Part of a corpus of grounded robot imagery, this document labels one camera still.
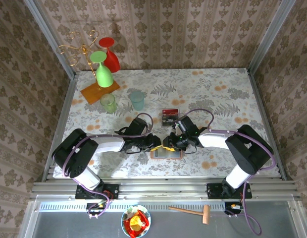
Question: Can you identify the brown leather card holder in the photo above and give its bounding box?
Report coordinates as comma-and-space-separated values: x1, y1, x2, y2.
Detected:
150, 147, 184, 161

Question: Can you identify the small red black card box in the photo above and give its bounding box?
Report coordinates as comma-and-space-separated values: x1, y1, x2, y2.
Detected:
161, 108, 180, 117

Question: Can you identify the blue textured tumbler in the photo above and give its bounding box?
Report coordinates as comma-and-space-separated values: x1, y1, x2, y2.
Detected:
129, 90, 145, 111

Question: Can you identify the green glass tumbler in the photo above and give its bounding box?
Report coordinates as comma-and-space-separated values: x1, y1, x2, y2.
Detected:
99, 93, 118, 114

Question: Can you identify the floral fern print tablecloth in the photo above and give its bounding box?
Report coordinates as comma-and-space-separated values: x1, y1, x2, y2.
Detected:
53, 68, 280, 179

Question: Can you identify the patterned ceramic bowl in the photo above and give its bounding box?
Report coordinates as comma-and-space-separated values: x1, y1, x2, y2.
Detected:
121, 204, 152, 238

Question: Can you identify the red wrapper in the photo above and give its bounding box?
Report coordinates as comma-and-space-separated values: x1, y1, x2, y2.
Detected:
123, 210, 150, 236

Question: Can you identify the wooden mallet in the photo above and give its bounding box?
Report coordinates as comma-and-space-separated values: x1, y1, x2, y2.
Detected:
167, 204, 211, 225

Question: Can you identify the yellow crumpled paper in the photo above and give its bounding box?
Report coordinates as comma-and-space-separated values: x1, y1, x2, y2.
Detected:
129, 215, 142, 230

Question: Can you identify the green plastic wine glass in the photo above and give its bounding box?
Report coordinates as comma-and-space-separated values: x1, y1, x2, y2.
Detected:
90, 51, 114, 88

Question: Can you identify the grey metal shelf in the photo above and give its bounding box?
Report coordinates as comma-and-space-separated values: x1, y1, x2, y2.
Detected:
18, 194, 307, 238

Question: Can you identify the red plastic wine glass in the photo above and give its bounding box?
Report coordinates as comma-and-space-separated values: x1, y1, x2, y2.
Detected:
98, 37, 121, 73

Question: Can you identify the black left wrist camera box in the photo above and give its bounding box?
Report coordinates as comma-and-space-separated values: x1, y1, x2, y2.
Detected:
130, 118, 148, 137

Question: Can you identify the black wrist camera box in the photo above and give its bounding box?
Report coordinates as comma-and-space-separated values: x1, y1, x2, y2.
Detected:
130, 118, 148, 137
172, 116, 198, 136

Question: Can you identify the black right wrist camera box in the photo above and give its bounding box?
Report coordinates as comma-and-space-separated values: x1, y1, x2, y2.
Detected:
172, 116, 198, 136

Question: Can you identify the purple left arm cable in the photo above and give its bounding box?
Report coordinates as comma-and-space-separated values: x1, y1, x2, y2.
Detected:
62, 113, 154, 219

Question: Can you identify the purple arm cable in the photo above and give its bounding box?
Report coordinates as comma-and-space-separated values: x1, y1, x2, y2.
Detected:
182, 108, 278, 236
62, 113, 154, 219

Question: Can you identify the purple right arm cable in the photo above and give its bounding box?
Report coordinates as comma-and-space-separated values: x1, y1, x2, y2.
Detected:
182, 108, 278, 236

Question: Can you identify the aluminium extrusion frame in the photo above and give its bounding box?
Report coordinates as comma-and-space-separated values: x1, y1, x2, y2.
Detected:
22, 0, 303, 201

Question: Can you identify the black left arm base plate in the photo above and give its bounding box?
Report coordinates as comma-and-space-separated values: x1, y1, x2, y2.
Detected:
75, 183, 120, 200

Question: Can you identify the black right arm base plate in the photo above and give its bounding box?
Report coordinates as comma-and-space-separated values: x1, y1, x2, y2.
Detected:
206, 182, 253, 200

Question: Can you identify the gold wire rack, wooden base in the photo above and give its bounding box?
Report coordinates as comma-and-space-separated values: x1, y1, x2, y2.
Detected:
56, 30, 121, 105

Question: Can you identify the black connector box with wires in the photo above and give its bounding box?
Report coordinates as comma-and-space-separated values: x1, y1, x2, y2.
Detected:
86, 202, 111, 216
224, 202, 245, 216

